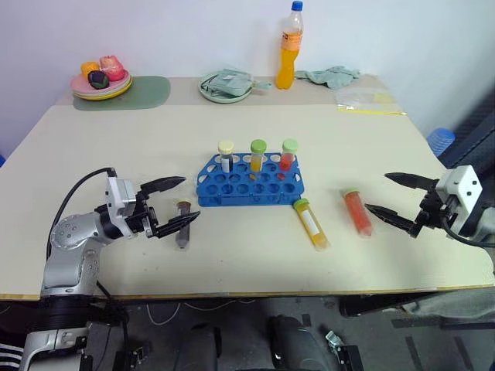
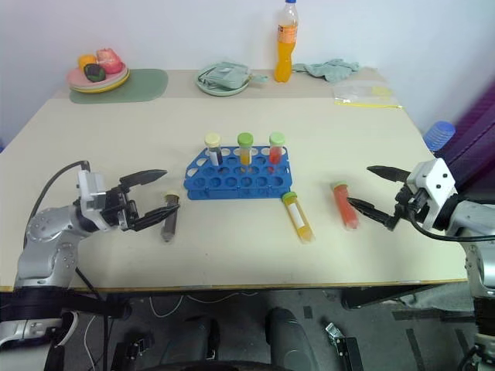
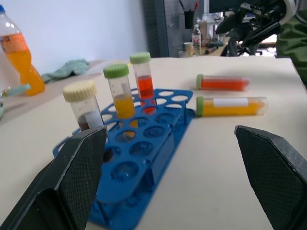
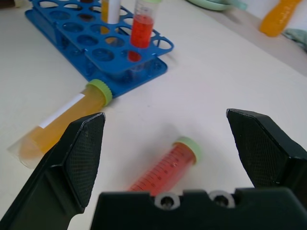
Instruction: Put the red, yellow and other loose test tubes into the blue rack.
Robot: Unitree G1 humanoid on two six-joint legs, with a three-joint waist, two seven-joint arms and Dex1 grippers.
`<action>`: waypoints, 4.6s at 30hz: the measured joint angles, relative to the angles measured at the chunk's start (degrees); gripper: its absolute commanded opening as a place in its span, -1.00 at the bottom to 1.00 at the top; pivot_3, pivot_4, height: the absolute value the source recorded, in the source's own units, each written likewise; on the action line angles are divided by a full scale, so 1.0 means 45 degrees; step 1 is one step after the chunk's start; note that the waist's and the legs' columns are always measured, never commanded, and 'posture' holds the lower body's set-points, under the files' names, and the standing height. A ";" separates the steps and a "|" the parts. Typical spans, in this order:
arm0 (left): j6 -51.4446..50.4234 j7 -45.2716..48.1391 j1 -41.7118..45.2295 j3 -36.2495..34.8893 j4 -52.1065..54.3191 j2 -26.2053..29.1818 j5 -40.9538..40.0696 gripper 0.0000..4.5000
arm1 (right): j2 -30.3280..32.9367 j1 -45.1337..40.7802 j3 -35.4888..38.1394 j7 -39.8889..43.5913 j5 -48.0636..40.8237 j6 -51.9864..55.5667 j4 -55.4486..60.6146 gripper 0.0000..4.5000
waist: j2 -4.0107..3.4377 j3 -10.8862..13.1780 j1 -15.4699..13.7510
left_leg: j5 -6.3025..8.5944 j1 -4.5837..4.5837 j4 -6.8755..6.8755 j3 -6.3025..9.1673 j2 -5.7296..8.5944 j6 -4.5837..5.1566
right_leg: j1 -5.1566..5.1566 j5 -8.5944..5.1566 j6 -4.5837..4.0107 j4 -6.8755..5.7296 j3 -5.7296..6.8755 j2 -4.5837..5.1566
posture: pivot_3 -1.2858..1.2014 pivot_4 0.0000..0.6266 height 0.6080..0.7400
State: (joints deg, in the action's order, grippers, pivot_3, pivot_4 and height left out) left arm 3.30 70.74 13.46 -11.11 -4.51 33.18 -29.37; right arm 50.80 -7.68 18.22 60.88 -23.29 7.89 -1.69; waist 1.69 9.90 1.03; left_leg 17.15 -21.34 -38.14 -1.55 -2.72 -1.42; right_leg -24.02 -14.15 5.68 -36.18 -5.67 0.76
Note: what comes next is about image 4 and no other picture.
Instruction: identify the red tube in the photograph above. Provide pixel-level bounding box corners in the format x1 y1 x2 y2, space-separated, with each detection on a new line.
127 0 162 70
127 136 202 197

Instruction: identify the orange plastic bottle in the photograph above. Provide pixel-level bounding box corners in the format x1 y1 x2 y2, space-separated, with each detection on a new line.
259 0 303 37

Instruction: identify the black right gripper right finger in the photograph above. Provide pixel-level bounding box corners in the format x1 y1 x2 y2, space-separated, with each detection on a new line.
225 108 307 211

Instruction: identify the orange tube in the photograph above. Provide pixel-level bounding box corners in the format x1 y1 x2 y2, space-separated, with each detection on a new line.
100 0 120 34
7 79 113 171

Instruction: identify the light green plate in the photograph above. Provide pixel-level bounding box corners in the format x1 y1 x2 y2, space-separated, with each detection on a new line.
186 0 235 12

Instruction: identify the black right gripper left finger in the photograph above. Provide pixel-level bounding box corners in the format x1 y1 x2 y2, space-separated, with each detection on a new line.
0 112 106 230

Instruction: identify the blue test tube rack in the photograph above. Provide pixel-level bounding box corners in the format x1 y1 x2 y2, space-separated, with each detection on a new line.
24 0 175 98

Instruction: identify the grey-green cloth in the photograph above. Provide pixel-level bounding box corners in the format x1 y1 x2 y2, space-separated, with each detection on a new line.
282 28 307 52

